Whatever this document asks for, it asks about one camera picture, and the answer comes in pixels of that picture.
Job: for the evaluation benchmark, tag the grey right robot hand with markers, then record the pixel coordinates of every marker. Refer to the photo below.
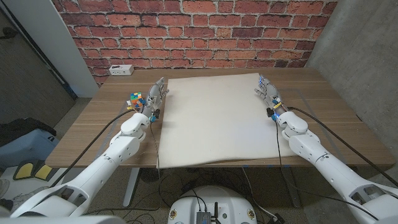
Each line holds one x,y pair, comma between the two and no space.
270,91

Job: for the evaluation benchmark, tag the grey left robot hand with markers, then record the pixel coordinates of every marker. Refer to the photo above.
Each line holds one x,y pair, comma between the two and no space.
154,96

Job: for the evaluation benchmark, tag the cream memory foam sheet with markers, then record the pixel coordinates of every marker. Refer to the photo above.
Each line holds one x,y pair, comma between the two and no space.
217,118

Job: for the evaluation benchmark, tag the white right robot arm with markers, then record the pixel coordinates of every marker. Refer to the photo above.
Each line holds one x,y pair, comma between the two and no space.
311,146

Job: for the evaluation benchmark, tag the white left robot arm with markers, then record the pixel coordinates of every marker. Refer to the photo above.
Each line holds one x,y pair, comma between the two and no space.
118,152

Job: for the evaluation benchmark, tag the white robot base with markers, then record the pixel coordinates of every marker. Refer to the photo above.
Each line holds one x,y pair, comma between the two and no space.
230,202

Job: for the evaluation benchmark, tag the multicolour puzzle cube toy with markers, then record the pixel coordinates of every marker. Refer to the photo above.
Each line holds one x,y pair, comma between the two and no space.
136,98

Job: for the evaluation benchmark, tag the white power strip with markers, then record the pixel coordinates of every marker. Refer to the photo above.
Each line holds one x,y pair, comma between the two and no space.
121,70

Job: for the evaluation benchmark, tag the red brick printed backdrop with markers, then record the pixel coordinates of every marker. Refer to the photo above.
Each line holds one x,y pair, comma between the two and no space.
186,31

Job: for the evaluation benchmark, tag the black round floor fan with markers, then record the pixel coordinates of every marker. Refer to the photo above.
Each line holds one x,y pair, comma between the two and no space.
152,175

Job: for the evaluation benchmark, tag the white table leg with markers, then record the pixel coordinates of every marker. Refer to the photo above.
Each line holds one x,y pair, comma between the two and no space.
132,186

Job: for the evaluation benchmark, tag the black antenna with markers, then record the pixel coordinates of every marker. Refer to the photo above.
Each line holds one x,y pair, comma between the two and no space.
215,211

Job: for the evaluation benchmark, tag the grey electronics box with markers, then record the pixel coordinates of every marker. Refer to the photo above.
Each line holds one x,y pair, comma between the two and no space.
203,217

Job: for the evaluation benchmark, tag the black cloth bag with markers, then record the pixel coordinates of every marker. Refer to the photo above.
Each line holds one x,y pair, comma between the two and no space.
18,127

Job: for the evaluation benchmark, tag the yellow and black foot pedal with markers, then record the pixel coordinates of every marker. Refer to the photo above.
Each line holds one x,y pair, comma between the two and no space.
25,170

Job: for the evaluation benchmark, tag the white robot torso edge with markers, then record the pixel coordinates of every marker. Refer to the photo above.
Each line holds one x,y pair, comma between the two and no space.
62,220

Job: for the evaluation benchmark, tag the white floor mat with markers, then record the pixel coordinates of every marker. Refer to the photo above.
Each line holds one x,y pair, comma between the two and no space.
18,186

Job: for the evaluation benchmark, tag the white door frame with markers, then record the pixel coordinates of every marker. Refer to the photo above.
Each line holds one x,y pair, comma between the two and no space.
56,40

